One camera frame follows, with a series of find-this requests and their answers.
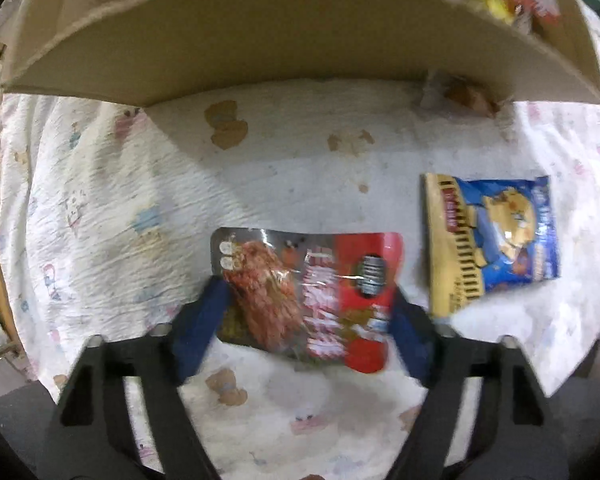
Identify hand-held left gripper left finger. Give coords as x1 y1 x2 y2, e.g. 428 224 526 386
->
45 276 232 480

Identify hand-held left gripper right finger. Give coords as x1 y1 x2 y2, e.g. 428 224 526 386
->
389 285 572 480

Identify red spicy strip snack packet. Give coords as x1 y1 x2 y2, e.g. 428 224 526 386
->
210 226 406 374

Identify cardboard box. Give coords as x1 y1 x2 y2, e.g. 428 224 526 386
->
1 0 600 109

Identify blue yellow snack packet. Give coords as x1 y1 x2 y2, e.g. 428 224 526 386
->
420 172 562 318

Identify printed white blanket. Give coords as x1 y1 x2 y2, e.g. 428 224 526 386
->
0 5 600 480

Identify brown chocolate bar wrapper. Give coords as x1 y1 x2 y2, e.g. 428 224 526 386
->
419 71 517 122

